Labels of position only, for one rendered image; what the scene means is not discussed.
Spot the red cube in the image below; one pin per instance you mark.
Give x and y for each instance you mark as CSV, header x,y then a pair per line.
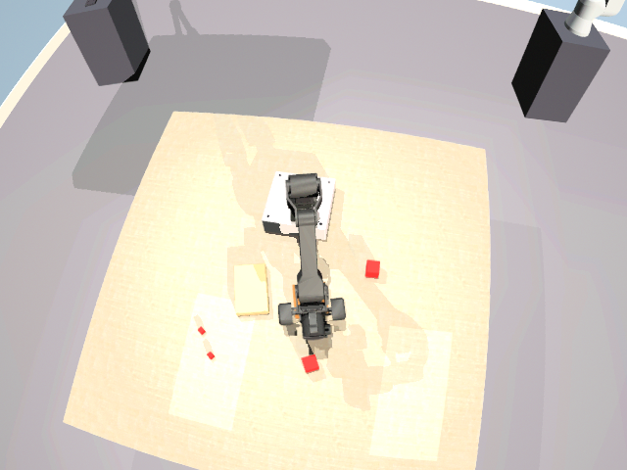
x,y
372,268
310,363

